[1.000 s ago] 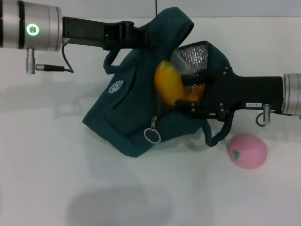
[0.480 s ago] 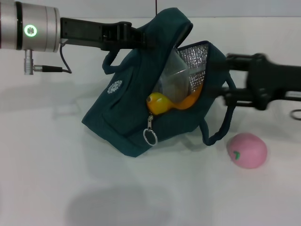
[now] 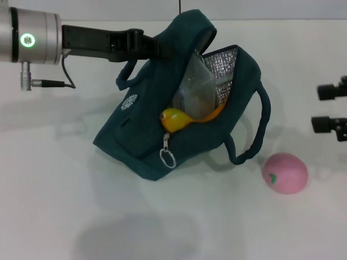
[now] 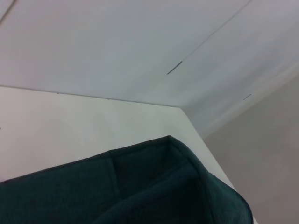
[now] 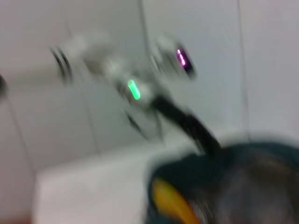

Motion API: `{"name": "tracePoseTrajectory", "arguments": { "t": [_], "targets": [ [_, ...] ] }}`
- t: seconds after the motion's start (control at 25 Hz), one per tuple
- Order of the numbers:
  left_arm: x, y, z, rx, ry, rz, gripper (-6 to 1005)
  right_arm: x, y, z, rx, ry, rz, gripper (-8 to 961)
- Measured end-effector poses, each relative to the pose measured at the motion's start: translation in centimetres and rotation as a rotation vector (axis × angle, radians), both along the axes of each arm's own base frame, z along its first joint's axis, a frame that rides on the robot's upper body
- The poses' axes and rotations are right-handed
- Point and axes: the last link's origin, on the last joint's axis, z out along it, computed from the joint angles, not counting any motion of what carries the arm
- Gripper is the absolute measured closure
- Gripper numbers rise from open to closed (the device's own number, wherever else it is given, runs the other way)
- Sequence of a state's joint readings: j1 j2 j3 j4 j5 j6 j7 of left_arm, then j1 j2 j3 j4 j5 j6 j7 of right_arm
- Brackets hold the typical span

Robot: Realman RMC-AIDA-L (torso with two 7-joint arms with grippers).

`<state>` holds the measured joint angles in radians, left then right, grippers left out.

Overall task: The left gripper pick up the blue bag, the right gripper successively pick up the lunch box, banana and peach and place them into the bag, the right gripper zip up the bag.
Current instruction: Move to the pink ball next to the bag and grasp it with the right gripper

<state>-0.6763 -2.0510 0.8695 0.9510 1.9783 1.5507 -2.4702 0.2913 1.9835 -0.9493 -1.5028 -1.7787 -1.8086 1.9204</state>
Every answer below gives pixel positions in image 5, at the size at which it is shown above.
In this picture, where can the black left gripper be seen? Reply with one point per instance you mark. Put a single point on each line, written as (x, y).
(187, 126)

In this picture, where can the yellow banana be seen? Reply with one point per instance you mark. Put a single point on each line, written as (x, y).
(172, 200)

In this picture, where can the dark teal fabric lunch bag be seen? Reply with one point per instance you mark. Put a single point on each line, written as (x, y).
(233, 186)

